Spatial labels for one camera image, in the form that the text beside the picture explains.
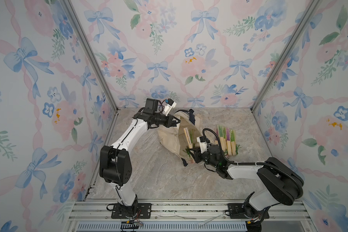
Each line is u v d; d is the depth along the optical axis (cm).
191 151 84
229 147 96
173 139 84
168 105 75
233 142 98
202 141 76
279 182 44
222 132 103
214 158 68
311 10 70
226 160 65
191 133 84
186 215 74
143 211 73
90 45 84
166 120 73
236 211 73
